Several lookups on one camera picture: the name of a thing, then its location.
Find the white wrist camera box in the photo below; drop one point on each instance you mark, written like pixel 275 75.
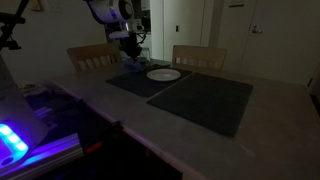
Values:
pixel 119 34

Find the blue lit robot base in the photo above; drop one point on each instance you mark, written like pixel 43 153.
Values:
pixel 21 157

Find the red handled clamp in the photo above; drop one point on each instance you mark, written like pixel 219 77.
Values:
pixel 102 138

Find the right wooden chair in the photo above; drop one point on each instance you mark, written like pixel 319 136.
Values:
pixel 197 56

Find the white door with handle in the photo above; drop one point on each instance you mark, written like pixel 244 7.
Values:
pixel 283 41

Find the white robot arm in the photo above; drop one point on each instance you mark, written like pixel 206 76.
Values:
pixel 118 17

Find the dark placemat under plate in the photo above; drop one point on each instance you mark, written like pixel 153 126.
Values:
pixel 138 83

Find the wooden chair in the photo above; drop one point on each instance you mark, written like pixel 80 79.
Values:
pixel 197 56
pixel 93 56

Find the blue wiping cloth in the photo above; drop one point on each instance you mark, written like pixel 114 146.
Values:
pixel 133 65

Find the large dark placemat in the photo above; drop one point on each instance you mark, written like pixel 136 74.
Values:
pixel 214 103

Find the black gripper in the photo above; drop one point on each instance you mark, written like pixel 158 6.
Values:
pixel 130 46

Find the white round plate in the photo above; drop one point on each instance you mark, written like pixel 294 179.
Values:
pixel 164 75

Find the black camera tripod mount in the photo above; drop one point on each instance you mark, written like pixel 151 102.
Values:
pixel 9 21

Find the left wooden chair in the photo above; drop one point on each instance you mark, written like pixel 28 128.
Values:
pixel 93 56

